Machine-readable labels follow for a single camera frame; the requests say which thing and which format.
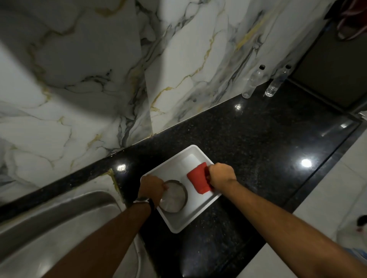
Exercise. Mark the person's left hand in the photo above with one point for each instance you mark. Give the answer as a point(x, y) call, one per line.
point(150, 187)

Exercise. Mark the person's right hand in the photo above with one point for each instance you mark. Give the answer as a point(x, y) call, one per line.
point(222, 176)

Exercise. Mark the person's left fingers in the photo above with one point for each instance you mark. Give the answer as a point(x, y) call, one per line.
point(164, 187)

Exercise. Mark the person's right fingers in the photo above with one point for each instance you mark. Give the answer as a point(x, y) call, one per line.
point(210, 176)

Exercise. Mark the red plastic mug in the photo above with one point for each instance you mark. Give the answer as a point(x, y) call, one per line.
point(198, 179)

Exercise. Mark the round steel bowl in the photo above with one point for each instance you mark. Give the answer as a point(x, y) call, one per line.
point(173, 197)

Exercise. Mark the person's right forearm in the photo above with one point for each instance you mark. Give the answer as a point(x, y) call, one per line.
point(289, 229)

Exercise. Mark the person's left forearm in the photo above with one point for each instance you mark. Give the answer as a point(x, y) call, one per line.
point(97, 243)

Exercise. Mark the white rectangular tray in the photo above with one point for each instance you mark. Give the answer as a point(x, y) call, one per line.
point(181, 189)

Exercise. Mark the black wristwatch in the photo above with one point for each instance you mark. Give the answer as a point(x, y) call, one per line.
point(145, 201)

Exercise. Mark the clear plastic bottle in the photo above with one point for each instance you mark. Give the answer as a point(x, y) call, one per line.
point(253, 83)
point(276, 81)

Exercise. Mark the stainless steel sink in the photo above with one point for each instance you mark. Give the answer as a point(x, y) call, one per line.
point(57, 232)

